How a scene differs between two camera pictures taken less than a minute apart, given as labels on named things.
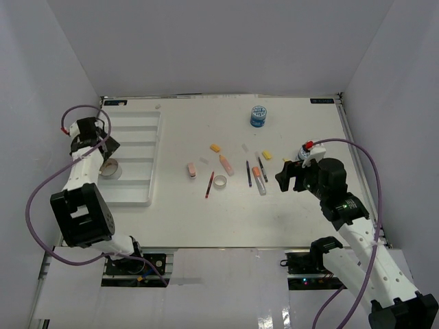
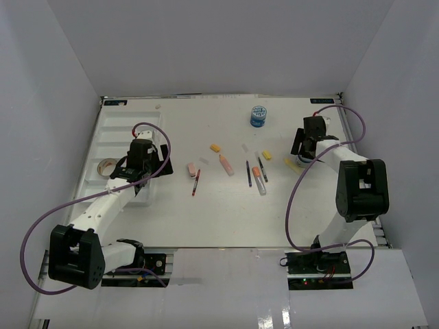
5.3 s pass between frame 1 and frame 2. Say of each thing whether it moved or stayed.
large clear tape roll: stayed
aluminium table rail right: stayed
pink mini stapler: stayed
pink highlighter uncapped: stayed
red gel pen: moved
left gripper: moved
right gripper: moved
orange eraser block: stayed
